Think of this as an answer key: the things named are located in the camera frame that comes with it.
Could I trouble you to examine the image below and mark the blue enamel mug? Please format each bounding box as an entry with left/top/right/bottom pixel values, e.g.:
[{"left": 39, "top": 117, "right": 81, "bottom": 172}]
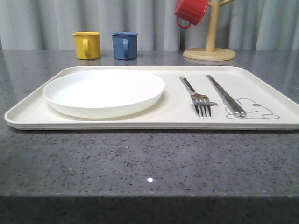
[{"left": 112, "top": 31, "right": 138, "bottom": 60}]

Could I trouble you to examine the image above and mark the grey curtain backdrop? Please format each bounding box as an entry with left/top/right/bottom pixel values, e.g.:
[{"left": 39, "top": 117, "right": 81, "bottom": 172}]
[{"left": 0, "top": 0, "right": 299, "bottom": 51}]

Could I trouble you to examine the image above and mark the silver metal fork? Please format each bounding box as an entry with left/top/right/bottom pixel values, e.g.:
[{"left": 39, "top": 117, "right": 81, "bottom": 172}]
[{"left": 179, "top": 76, "right": 212, "bottom": 118}]

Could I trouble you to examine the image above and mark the white round plate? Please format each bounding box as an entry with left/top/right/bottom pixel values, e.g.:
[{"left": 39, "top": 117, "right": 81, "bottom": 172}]
[{"left": 43, "top": 69, "right": 165, "bottom": 119}]

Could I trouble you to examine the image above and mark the red ribbed mug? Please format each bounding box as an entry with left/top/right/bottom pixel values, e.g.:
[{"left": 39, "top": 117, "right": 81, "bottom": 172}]
[{"left": 174, "top": 0, "right": 209, "bottom": 29}]

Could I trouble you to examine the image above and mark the yellow enamel mug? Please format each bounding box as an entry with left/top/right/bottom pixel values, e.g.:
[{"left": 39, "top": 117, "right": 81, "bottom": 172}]
[{"left": 72, "top": 31, "right": 101, "bottom": 60}]

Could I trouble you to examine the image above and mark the wooden mug tree stand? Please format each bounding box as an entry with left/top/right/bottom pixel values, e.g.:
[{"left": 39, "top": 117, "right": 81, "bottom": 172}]
[{"left": 183, "top": 0, "right": 236, "bottom": 61}]

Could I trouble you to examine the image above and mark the silver metal chopstick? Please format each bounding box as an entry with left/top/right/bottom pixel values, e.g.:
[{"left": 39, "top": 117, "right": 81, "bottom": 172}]
[
  {"left": 206, "top": 75, "right": 242, "bottom": 118},
  {"left": 208, "top": 74, "right": 247, "bottom": 117}
]

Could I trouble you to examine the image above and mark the cream rabbit serving tray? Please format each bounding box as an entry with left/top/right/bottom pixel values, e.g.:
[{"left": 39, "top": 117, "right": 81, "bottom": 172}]
[{"left": 4, "top": 66, "right": 299, "bottom": 130}]

